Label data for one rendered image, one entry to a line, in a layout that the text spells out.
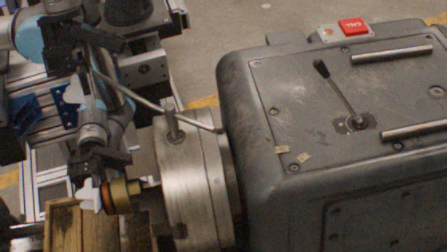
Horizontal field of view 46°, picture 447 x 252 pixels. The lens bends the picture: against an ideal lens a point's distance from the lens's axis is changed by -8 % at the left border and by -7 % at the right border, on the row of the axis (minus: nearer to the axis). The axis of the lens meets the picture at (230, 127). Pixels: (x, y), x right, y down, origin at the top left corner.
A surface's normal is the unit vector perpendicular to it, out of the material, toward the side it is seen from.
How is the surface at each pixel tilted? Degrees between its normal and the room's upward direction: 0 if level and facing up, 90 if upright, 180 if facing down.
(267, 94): 0
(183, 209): 59
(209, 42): 0
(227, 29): 0
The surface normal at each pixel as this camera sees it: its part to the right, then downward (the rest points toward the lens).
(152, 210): -0.11, -0.83
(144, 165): 0.07, 0.04
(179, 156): -0.02, -0.43
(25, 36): -0.11, 0.68
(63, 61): 0.14, 0.37
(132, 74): 0.29, 0.64
